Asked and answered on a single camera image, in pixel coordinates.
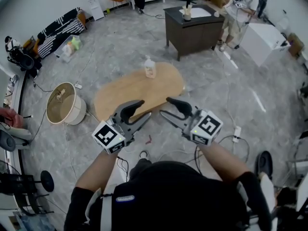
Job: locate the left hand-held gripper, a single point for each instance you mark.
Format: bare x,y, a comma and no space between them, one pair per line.
108,137

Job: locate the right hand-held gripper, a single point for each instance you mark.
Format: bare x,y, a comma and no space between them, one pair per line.
207,129

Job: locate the person's left forearm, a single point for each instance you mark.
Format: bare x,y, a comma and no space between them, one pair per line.
96,170

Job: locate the person's right forearm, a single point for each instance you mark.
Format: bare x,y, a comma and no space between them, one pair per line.
223,160

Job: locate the wooden coffee table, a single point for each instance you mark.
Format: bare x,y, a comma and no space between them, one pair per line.
134,88

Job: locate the small red object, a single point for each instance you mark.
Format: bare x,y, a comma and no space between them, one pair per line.
148,139

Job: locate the person's left shoe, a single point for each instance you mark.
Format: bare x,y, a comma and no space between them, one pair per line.
144,155

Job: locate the white pump bottle orange label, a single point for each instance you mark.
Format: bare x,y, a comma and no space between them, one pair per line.
150,68

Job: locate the white power strip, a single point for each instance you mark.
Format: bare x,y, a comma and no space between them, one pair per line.
237,133
78,85

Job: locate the dark wooden cabinet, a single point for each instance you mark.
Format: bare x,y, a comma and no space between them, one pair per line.
192,37

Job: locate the person's black clothed body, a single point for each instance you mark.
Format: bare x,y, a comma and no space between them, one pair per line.
168,201

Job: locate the clear plastic bin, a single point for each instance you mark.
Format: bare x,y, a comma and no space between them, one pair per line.
68,48

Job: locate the black oval device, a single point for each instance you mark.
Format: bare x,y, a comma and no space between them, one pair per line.
264,165

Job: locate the white cup with sticks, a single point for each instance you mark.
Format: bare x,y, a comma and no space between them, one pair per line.
187,16

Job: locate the black floor fan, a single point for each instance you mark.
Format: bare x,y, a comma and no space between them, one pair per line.
47,180

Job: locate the black white striped sofa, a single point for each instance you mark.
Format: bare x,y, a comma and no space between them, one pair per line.
60,30

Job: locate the white water dispenser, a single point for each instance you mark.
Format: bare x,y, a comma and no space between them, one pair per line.
95,7

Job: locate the pink cloth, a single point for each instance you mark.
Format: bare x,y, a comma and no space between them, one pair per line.
14,119

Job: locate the brown cardboard box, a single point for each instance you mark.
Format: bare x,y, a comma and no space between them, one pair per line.
296,44

